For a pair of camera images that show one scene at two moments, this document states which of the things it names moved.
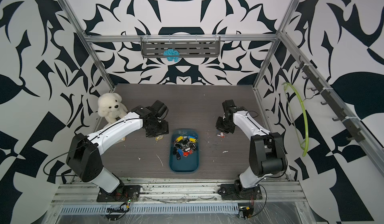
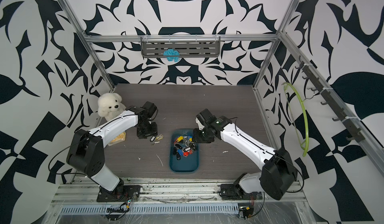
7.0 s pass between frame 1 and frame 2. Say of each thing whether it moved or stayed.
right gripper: moved
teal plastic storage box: stayed
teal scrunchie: stayed
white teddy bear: stayed
